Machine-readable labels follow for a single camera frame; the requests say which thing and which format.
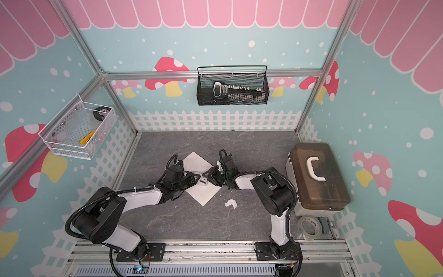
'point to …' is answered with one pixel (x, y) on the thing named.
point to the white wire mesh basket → (80, 132)
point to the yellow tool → (85, 139)
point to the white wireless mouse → (202, 182)
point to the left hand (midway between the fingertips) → (200, 179)
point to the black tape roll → (100, 112)
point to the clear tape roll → (309, 227)
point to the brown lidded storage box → (319, 184)
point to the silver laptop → (195, 164)
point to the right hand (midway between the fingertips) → (203, 176)
